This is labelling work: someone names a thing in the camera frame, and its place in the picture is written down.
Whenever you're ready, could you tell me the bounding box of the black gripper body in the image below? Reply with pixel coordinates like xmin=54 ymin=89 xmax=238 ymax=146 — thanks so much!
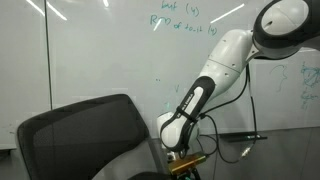
xmin=181 ymin=167 xmax=203 ymax=180

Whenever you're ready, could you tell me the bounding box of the black marker tray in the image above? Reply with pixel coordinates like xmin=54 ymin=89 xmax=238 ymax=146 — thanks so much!
xmin=219 ymin=131 xmax=269 ymax=144

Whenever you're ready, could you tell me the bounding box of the green whiteboard marker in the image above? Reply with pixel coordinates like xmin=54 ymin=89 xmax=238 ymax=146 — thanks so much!
xmin=243 ymin=133 xmax=263 ymax=140

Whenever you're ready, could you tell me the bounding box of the black mesh office chair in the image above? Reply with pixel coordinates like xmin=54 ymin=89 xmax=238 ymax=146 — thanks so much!
xmin=16 ymin=93 xmax=181 ymax=180

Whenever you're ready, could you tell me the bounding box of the whiteboard panel with green writing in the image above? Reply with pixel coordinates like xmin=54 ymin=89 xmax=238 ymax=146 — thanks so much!
xmin=46 ymin=0 xmax=320 ymax=140

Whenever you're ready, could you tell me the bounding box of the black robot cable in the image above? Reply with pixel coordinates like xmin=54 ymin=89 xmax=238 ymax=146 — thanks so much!
xmin=194 ymin=63 xmax=260 ymax=165

